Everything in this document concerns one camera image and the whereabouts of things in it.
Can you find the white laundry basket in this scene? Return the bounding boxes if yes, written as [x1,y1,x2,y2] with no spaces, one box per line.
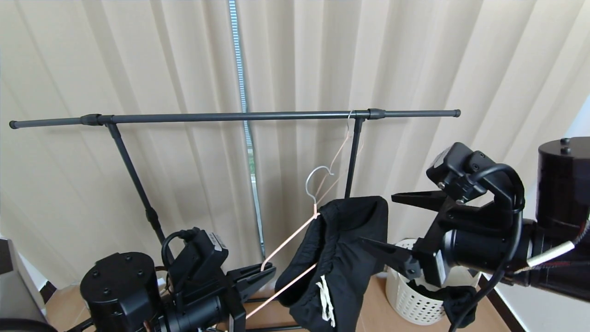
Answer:
[385,237,483,326]

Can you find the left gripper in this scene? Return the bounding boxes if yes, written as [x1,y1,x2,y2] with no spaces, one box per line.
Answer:
[166,271,248,332]

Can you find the beige curtain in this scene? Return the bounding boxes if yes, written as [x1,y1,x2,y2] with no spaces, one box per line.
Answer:
[0,0,590,291]

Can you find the black garment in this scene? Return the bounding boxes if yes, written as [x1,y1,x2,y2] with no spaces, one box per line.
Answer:
[410,281,478,329]

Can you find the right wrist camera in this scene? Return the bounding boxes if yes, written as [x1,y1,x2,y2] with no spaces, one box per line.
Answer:
[426,142,497,222]

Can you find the black clothes rack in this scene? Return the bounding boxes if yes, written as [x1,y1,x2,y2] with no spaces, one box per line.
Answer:
[9,108,461,332]

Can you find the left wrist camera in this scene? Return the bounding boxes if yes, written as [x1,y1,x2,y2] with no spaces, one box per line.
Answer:
[161,227,230,300]

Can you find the black shorts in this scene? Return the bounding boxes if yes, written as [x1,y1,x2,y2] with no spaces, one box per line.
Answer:
[275,196,389,332]

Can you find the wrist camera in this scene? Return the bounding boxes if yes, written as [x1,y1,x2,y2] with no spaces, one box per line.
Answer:
[426,142,497,222]
[161,227,230,300]

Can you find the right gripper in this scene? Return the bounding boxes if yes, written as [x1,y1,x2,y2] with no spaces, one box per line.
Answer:
[357,190,510,289]

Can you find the pink clothes hanger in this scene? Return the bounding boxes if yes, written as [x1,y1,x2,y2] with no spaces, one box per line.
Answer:
[313,110,365,203]
[246,166,335,320]

